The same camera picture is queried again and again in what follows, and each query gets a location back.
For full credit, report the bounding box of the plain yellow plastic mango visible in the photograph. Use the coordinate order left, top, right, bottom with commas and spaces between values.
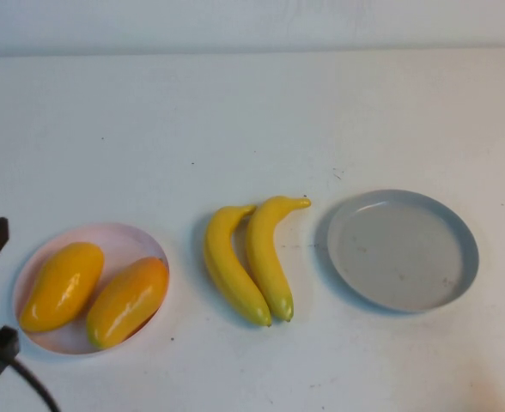
19, 241, 106, 334

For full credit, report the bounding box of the orange-blushed plastic mango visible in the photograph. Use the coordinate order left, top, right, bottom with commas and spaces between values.
85, 256, 169, 349

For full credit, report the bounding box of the yellow plastic banana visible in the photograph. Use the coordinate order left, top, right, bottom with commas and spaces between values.
204, 203, 273, 328
246, 195, 313, 323

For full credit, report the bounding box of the pink round plate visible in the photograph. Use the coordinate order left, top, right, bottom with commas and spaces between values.
11, 221, 171, 356

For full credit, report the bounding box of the grey-blue round plate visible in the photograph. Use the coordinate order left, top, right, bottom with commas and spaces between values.
326, 188, 480, 313

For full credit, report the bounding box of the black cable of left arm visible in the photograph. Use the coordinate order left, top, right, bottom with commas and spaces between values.
10, 358, 61, 412

